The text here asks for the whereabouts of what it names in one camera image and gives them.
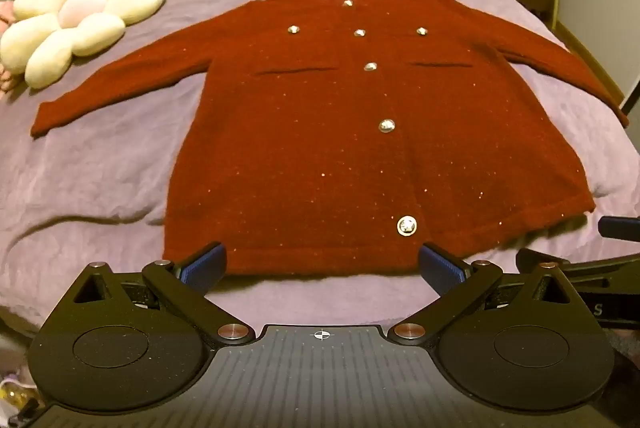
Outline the cream flower-shaped pillow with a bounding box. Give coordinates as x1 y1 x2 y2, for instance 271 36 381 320
0 0 171 89

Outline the purple bed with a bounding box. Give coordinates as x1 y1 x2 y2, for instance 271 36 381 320
0 0 640 334

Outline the red knit cardigan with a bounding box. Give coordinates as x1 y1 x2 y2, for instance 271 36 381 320
30 0 630 279

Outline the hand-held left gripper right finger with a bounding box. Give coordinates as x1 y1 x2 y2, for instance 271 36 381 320
390 243 581 346

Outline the pink plush toy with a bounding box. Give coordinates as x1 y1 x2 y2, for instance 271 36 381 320
0 0 22 97

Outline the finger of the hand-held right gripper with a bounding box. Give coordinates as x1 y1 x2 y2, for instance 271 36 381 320
598 216 640 239
515 249 640 281

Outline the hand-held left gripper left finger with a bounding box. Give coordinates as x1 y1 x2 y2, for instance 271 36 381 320
67 242 253 346

